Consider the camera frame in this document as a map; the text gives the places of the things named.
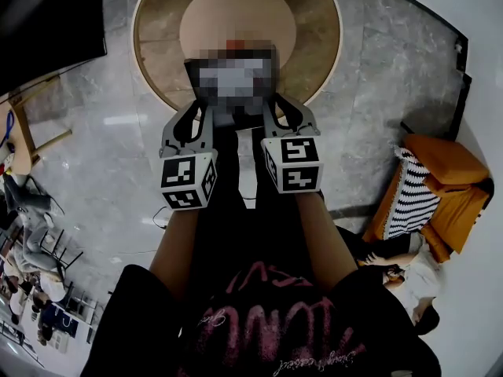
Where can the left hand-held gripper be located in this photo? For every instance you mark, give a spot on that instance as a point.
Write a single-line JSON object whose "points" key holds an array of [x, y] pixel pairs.
{"points": [[184, 179]]}

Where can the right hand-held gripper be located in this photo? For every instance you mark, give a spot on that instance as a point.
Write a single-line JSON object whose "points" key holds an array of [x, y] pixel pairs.
{"points": [[294, 163]]}

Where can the black picture frame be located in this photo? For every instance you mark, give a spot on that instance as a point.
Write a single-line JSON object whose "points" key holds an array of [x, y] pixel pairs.
{"points": [[236, 81]]}

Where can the person's left forearm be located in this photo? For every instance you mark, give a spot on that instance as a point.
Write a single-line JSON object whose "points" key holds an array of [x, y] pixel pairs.
{"points": [[181, 249]]}

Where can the person's right forearm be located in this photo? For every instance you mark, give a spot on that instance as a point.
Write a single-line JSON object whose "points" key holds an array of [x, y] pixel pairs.
{"points": [[322, 242]]}

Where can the small red object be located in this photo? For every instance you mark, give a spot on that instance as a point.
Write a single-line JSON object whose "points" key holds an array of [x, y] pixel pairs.
{"points": [[236, 44]]}

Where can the round wooden table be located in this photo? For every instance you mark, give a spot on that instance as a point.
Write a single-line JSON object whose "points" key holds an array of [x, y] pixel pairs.
{"points": [[161, 34]]}

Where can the round beige table disc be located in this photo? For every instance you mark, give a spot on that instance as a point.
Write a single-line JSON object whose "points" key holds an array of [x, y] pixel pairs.
{"points": [[204, 18]]}

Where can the person's black trousers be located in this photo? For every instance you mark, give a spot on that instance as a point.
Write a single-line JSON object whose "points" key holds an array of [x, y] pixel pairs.
{"points": [[243, 226]]}

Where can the black white striped pillow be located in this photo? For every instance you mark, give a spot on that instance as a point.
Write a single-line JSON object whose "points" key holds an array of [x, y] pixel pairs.
{"points": [[412, 195]]}

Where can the large black panel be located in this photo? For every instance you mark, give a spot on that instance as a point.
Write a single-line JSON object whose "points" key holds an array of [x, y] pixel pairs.
{"points": [[47, 30]]}

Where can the orange sofa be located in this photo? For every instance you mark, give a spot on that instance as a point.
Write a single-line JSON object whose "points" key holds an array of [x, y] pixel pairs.
{"points": [[452, 179]]}

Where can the black metal chair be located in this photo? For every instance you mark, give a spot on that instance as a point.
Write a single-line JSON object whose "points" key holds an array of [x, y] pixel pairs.
{"points": [[64, 255]]}

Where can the black pink printed shirt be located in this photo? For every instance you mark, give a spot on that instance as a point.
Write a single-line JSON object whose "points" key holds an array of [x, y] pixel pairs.
{"points": [[275, 328]]}

